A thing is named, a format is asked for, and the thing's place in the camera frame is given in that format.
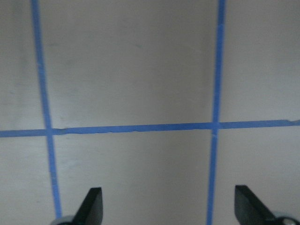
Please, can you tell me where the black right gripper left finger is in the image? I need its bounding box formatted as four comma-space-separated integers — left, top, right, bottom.
71, 187, 103, 225

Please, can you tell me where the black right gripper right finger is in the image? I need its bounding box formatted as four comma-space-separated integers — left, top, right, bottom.
234, 185, 278, 225

